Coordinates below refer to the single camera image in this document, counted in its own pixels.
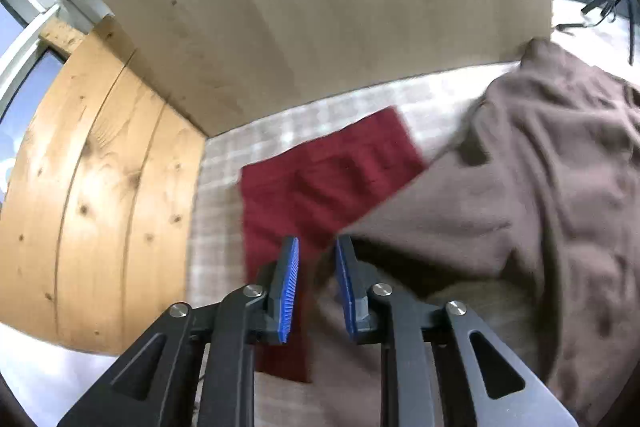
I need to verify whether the brown sweater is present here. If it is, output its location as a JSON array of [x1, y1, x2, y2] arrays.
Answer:
[[312, 38, 640, 427]]

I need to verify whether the pine wood panel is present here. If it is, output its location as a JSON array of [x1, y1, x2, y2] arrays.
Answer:
[[0, 14, 208, 355]]

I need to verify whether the dark red garment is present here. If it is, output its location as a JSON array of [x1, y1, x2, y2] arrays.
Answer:
[[240, 106, 428, 383]]

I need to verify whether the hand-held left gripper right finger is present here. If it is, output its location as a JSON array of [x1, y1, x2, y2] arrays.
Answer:
[[334, 234, 578, 427]]

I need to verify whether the plaid bed sheet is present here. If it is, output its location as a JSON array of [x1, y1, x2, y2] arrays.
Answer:
[[186, 0, 640, 427]]

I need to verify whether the black cable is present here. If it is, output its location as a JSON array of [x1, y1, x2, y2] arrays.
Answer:
[[624, 0, 640, 68]]

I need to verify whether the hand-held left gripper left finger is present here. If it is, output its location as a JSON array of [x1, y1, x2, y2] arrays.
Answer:
[[57, 236, 301, 427]]

